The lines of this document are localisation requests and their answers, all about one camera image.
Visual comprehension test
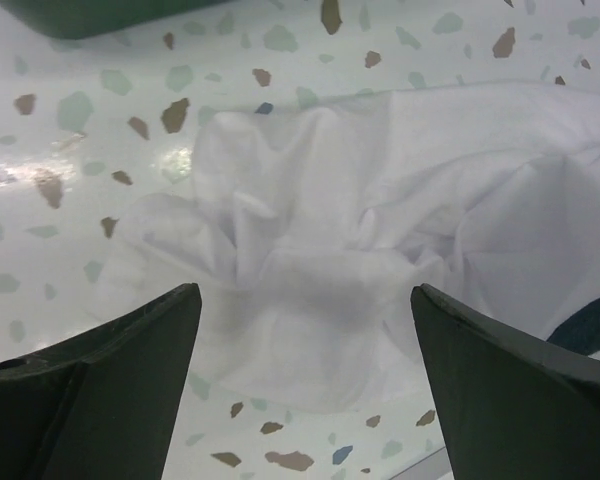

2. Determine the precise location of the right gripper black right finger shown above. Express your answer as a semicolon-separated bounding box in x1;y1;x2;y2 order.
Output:
411;285;600;479

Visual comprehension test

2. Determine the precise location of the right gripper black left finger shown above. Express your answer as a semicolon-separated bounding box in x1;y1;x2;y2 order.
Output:
0;284;202;479

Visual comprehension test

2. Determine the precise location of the white graphic tank top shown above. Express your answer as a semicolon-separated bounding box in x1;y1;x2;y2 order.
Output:
92;83;600;413

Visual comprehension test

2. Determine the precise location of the green compartment tray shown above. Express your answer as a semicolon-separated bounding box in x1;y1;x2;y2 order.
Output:
0;0;221;40

